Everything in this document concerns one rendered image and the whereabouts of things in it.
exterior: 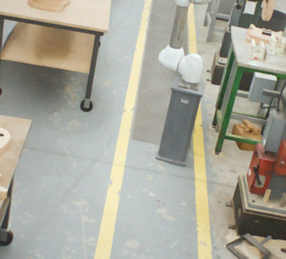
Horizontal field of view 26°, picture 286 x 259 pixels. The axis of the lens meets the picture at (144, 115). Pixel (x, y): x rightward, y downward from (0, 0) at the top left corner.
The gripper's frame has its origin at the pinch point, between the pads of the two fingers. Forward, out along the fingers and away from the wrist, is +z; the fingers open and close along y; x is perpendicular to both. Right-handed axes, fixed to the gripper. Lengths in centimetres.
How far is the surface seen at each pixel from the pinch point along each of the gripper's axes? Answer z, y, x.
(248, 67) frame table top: -3, 27, -56
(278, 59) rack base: 22, 14, -47
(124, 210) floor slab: -78, 147, -147
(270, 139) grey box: 13, 130, -70
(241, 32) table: -6, -74, -56
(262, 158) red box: 11, 135, -84
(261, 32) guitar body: 11, -56, -46
